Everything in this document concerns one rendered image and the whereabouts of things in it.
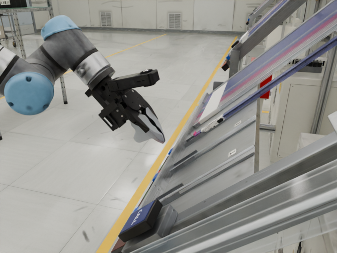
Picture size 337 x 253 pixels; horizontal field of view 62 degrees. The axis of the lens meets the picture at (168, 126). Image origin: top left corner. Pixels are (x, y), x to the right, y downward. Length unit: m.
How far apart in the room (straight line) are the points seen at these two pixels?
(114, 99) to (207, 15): 8.59
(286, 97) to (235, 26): 7.41
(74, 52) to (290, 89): 1.36
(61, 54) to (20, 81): 0.16
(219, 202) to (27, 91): 0.37
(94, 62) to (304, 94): 1.37
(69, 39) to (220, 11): 8.56
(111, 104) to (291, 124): 1.38
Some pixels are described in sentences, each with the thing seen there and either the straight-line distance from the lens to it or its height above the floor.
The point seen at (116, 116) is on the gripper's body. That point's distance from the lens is 0.65.
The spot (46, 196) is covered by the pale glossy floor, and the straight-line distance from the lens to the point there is 1.79.
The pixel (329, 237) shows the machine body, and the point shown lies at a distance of 0.65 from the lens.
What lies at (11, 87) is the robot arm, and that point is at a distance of 0.54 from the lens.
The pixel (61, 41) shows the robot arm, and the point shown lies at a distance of 0.66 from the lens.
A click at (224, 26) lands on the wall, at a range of 9.14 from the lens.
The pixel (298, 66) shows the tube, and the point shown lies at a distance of 0.57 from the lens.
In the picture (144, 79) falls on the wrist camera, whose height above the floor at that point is 0.87.
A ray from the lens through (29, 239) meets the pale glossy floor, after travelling 1.56.
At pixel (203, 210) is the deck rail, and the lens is 0.32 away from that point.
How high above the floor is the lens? 1.03
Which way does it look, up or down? 25 degrees down
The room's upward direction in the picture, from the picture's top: straight up
